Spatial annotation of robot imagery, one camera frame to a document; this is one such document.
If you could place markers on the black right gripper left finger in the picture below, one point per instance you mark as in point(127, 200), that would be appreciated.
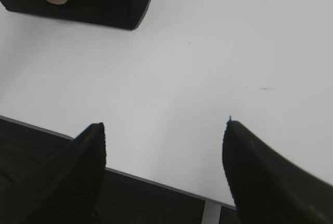
point(65, 189)

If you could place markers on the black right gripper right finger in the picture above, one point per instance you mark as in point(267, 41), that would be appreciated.
point(268, 188)

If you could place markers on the white table leg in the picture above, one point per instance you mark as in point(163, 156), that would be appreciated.
point(211, 213)

